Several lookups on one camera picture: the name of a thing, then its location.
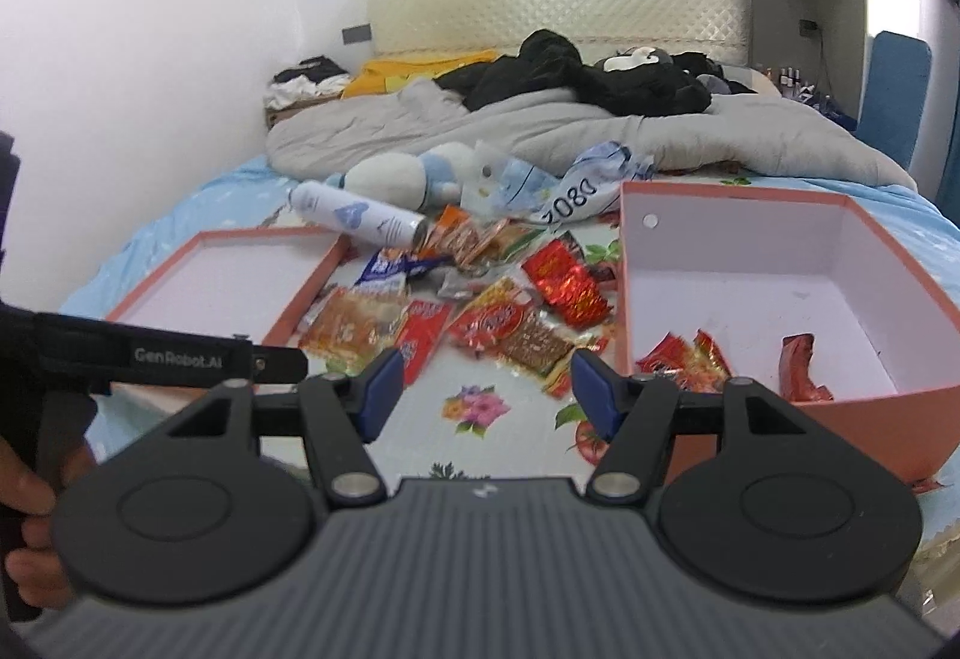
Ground white printed plastic bag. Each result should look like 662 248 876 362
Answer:
525 142 655 230

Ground blue chair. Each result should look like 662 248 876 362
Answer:
855 31 935 174

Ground row of small bottles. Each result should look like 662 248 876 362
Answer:
754 63 835 107

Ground dark red snack packet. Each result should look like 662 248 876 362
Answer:
780 333 835 403

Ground red crinkled snack packet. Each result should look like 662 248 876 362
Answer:
636 329 734 392

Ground stack of folded clothes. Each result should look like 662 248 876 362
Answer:
262 55 353 109

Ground white and blue plush toy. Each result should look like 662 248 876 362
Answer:
322 142 481 210

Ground floral bed sheet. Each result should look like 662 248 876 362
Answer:
60 153 960 630

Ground white spray can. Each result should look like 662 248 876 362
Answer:
289 179 432 249

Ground person's left hand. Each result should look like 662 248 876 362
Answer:
0 438 77 609

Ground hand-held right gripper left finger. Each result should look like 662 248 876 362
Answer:
161 348 407 508

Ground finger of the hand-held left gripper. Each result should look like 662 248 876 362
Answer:
34 312 310 398

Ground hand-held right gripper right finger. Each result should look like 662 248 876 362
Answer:
571 348 815 506

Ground cream quilted headboard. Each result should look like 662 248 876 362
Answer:
366 0 751 68

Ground clear blue plastic bag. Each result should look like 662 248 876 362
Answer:
469 139 565 218

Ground black clothes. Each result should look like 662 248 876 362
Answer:
439 29 713 118

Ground pink cardboard box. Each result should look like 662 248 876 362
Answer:
619 181 960 484

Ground pile of snack packets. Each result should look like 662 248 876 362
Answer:
296 205 623 401

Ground pink box lid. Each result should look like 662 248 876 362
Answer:
105 228 352 349

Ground grey duvet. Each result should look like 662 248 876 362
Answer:
266 80 920 189

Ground yellow cloth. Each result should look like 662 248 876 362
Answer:
341 50 500 100

